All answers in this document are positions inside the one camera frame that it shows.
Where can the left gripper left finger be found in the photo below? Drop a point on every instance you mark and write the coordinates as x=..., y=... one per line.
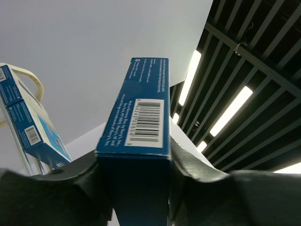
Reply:
x=73, y=195

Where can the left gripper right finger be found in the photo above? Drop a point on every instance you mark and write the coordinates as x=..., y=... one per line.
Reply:
x=201, y=195

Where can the blue Harry's razor box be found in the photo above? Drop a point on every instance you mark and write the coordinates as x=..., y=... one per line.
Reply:
x=134, y=150
x=37, y=137

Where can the white and chrome shelf rack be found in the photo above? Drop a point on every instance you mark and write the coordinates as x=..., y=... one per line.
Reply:
x=36, y=88

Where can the white Harry's razor box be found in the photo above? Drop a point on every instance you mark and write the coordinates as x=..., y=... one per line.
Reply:
x=12, y=89

